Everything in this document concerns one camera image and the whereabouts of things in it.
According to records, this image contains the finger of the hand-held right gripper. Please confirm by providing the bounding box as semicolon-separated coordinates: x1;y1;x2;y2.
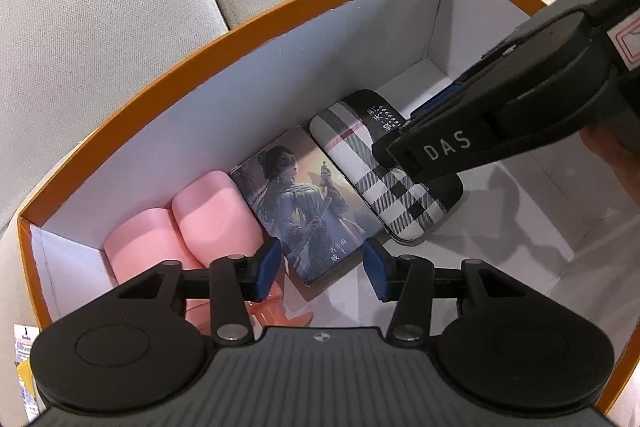
407;38;523;122
371;99;506;185

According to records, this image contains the plaid case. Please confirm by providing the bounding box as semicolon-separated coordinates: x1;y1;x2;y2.
308;89;463;247

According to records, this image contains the illustrated photo card box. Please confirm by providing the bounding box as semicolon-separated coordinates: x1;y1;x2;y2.
229;125;383;286

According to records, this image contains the grey fabric sofa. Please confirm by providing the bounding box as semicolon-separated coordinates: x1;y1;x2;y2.
0;0;601;427

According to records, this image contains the pink bottle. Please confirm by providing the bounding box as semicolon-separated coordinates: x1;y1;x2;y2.
103;208;206;289
171;171;268;270

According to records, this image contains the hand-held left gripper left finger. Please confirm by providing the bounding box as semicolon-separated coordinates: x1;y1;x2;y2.
102;238;282;345

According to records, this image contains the orange cardboard box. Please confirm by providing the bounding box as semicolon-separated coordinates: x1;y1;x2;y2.
17;0;640;413

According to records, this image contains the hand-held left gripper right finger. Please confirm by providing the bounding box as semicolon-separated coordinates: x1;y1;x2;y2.
363;238;538;343

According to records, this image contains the orange plastic piece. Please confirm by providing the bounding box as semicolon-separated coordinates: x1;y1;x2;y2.
245;279;313;329

